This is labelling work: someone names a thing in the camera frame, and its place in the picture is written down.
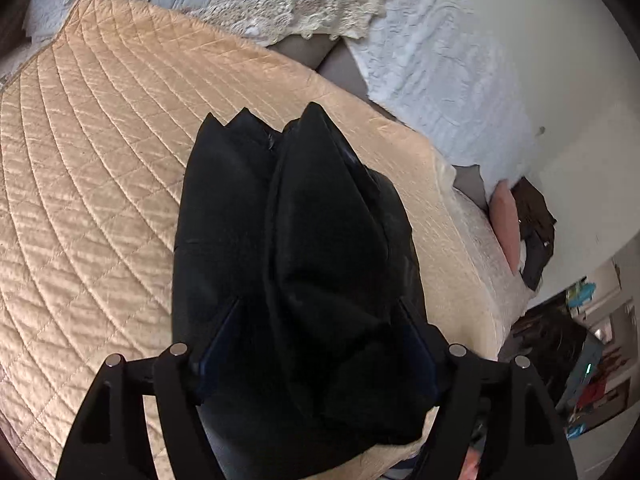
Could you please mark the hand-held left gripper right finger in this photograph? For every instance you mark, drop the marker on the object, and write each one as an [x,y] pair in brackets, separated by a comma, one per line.
[422,355]

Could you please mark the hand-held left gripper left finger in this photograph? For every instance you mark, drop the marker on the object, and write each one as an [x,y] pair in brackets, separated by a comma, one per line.
[219,332]

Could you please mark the black leather jacket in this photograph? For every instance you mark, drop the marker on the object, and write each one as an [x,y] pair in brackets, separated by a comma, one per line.
[300,260]

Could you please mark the dark cloth pile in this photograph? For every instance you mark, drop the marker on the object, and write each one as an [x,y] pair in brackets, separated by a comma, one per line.
[545,345]

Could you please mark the black cloth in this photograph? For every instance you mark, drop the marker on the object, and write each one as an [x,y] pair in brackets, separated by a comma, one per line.
[537,260]

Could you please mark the pink pillow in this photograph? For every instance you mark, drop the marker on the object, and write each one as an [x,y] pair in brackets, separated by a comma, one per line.
[505,225]

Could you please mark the turquoise object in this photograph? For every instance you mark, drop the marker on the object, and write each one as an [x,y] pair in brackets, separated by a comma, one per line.
[582,294]

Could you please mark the dark brown cloth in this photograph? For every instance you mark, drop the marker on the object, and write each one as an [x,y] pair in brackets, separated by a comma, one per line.
[537,205]

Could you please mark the beige quilted blanket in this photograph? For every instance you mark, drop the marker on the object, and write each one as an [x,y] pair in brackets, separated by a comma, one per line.
[100,160]

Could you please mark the white textured cover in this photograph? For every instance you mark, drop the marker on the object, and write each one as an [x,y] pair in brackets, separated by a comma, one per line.
[440,60]

